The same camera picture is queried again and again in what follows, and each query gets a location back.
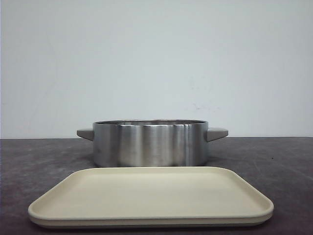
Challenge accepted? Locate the stainless steel steamer pot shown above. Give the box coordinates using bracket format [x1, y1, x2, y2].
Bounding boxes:
[76, 119, 228, 167]

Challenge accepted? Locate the cream rectangular tray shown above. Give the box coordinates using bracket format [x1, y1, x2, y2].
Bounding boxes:
[28, 166, 274, 228]

